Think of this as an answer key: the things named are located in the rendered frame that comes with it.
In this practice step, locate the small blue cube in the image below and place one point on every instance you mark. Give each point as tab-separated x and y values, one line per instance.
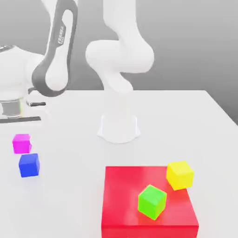
28	165

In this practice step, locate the large red box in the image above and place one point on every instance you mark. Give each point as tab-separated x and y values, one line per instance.
120	200

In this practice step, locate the small yellow cube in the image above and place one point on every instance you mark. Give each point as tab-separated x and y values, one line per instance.
179	174

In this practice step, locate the small magenta cube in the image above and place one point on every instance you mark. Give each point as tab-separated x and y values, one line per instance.
21	144

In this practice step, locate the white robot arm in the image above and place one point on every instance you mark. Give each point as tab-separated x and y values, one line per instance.
119	55

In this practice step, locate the small green cube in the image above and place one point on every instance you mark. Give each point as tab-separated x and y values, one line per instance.
151	201

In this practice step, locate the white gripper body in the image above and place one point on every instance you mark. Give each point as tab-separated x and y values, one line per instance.
20	119

